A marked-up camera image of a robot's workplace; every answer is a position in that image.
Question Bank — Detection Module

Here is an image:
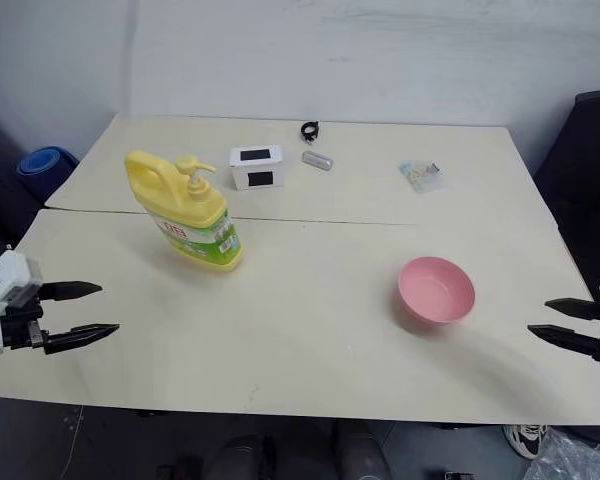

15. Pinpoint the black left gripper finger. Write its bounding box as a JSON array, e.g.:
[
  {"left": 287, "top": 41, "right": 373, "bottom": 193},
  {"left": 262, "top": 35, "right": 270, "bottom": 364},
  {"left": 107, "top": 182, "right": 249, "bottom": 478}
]
[
  {"left": 42, "top": 323, "right": 121, "bottom": 356},
  {"left": 39, "top": 281, "right": 104, "bottom": 304}
]

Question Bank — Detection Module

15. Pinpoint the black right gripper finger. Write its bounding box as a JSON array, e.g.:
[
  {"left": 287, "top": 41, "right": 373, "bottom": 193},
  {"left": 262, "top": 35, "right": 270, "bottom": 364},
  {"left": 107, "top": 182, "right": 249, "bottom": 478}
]
[
  {"left": 544, "top": 297, "right": 600, "bottom": 322},
  {"left": 527, "top": 323, "right": 600, "bottom": 359}
]

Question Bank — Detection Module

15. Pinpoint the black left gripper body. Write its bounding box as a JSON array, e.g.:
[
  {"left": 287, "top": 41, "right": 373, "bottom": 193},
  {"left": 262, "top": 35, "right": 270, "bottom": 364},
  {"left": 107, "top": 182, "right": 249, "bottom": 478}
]
[{"left": 0, "top": 293, "right": 51, "bottom": 356}]

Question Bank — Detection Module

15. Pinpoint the pink bowl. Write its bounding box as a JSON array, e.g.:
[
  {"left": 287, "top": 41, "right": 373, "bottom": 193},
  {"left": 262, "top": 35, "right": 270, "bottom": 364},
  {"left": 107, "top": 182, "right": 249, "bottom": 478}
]
[{"left": 397, "top": 256, "right": 476, "bottom": 326}]

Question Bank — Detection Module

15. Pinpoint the yellow detergent pump bottle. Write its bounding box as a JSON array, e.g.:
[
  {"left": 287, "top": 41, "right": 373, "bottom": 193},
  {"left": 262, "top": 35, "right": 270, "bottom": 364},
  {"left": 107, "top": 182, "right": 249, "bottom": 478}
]
[{"left": 124, "top": 150, "right": 244, "bottom": 274}]

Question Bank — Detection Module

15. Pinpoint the white and black sneaker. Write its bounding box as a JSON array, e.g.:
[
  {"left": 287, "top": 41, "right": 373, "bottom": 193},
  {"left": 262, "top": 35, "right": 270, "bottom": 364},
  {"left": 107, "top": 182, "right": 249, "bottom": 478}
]
[{"left": 502, "top": 423, "right": 550, "bottom": 460}]

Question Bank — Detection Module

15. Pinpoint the black chair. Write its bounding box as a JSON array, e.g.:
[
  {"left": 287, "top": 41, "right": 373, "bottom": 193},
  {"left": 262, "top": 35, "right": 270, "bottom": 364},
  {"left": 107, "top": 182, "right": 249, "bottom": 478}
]
[{"left": 531, "top": 89, "right": 600, "bottom": 301}]

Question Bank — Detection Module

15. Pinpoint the clear plastic bag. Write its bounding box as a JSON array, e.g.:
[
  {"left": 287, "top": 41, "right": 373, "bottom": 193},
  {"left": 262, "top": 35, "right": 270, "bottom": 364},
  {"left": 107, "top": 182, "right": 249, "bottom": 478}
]
[{"left": 522, "top": 427, "right": 600, "bottom": 480}]

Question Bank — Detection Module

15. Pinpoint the small printed plastic packet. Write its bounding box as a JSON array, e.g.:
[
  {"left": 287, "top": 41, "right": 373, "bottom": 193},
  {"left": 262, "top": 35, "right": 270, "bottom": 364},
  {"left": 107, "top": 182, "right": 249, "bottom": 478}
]
[{"left": 398, "top": 159, "right": 451, "bottom": 195}]

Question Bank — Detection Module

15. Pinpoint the white box with black patches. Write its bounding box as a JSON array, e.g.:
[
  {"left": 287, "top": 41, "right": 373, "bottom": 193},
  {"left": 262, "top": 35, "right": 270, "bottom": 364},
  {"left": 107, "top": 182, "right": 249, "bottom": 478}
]
[{"left": 228, "top": 144, "right": 287, "bottom": 192}]

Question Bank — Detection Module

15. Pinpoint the small clear plastic case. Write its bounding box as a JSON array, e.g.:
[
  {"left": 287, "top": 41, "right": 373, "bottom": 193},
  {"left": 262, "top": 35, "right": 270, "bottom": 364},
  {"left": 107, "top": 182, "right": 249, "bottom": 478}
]
[{"left": 301, "top": 149, "right": 336, "bottom": 172}]

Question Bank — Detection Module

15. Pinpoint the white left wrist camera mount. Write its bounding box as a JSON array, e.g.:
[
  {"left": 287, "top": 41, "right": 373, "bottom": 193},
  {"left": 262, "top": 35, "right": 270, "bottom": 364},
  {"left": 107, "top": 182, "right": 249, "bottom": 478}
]
[{"left": 0, "top": 250, "right": 45, "bottom": 357}]

